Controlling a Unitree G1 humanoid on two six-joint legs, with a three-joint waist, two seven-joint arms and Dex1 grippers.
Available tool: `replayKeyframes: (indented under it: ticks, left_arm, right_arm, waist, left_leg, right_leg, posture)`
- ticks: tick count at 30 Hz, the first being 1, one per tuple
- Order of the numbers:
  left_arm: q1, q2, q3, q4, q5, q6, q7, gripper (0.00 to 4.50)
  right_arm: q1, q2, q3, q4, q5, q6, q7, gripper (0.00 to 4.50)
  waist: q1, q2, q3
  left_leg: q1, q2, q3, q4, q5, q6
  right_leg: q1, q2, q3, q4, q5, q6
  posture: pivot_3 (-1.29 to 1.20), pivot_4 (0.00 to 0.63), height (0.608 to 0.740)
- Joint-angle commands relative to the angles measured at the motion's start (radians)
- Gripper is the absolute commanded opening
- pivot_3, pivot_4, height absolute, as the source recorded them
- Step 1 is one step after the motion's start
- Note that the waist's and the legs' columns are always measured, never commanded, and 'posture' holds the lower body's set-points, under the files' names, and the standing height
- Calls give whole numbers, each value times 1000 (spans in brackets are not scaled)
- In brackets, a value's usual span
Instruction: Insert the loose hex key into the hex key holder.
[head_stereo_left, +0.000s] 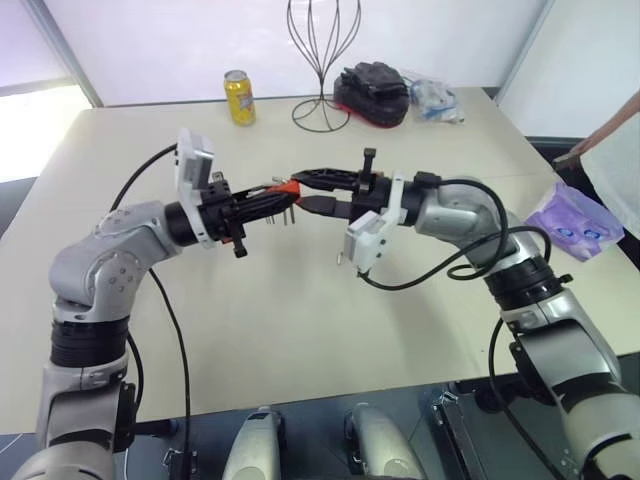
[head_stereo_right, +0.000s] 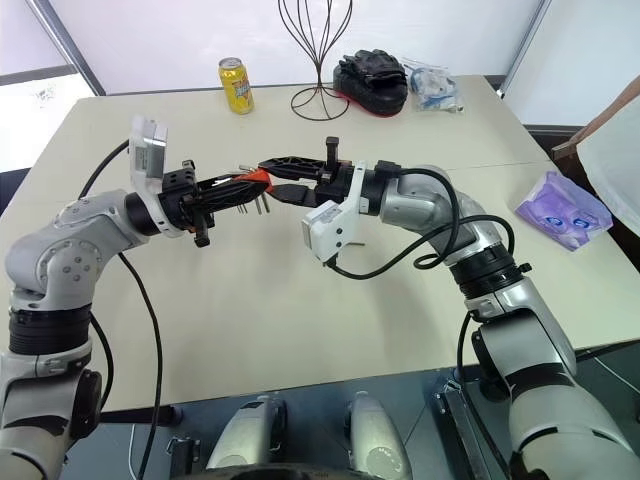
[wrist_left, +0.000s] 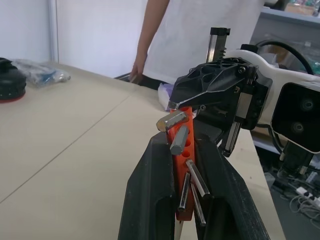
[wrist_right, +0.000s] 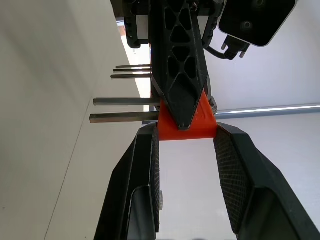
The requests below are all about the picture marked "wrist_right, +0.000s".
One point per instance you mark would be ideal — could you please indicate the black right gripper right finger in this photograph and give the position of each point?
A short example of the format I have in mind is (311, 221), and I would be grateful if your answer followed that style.
(260, 180)

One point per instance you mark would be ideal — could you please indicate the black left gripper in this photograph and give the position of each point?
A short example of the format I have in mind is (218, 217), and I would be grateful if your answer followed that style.
(132, 25)

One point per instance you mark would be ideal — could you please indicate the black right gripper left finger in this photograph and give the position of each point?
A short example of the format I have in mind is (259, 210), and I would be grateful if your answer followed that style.
(130, 180)

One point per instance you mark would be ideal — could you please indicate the orange hex key holder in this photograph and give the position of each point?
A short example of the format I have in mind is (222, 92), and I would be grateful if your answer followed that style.
(168, 127)

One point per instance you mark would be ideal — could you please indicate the thin steel hex key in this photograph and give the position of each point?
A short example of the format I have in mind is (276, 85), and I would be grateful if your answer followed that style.
(132, 66)

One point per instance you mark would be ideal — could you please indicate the small steel hex key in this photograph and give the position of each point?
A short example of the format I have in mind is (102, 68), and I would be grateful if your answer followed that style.
(130, 76)

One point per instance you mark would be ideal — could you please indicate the medium steel hex key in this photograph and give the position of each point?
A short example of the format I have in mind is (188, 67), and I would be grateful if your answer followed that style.
(125, 101)

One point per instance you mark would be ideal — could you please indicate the large steel hex key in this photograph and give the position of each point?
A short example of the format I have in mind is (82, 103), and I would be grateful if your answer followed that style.
(122, 118)

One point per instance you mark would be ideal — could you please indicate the black camera module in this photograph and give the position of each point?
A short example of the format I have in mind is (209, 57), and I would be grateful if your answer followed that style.
(255, 20)

